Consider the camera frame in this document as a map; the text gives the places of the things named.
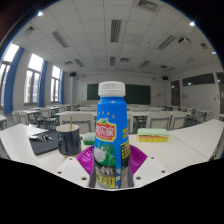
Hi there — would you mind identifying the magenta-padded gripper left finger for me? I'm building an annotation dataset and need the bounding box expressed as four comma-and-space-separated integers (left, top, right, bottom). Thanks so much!
54, 144, 98, 190

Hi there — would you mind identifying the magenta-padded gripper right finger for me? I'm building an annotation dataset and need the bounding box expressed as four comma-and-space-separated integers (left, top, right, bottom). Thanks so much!
126, 143, 171, 189

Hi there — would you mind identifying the blue white-capped drink bottle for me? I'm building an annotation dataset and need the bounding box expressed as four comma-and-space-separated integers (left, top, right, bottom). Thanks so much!
89, 80, 132, 190

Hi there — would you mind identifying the round cork coaster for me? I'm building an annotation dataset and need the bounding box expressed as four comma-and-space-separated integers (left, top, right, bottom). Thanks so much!
62, 153, 81, 159

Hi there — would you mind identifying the dark blue mug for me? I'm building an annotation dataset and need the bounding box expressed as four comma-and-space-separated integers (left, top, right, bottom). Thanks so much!
55, 123, 83, 157

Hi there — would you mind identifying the yellow and green sponge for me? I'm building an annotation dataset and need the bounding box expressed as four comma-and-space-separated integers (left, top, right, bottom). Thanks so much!
136, 127, 171, 144

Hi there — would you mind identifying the black notebook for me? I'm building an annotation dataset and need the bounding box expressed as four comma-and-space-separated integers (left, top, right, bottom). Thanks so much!
28, 129, 60, 156

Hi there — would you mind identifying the bunch of keys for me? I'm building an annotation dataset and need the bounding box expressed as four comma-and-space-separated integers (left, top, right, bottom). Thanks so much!
29, 132, 54, 143

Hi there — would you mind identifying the dark green blackboard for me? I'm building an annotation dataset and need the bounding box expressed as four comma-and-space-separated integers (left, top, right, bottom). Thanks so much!
86, 83, 152, 105

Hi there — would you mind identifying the dark classroom door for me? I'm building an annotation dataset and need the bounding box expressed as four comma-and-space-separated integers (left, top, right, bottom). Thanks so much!
170, 79, 181, 107

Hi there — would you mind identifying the classroom window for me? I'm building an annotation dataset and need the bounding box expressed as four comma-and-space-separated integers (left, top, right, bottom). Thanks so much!
0, 43, 20, 108
50, 64, 62, 103
23, 53, 44, 104

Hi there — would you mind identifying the group of ceiling lights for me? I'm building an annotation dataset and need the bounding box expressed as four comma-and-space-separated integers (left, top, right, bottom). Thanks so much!
19, 9, 209, 69

